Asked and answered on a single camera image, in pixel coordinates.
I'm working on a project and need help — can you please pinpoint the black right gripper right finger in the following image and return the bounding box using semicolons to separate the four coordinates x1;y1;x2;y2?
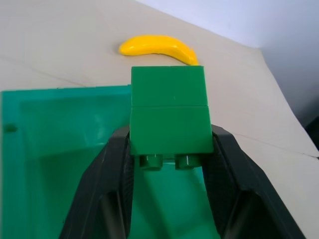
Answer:
200;124;305;239

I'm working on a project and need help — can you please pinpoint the teal plastic bin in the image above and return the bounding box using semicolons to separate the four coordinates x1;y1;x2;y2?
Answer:
0;84;221;239

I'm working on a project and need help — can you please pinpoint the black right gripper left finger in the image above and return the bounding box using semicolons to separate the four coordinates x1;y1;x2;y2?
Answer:
58;125;135;239

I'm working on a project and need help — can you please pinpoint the yellow plastic banana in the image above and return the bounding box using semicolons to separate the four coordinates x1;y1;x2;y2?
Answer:
118;35;199;67

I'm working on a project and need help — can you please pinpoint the green plastic building block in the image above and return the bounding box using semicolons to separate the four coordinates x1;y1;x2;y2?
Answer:
130;65;214;172

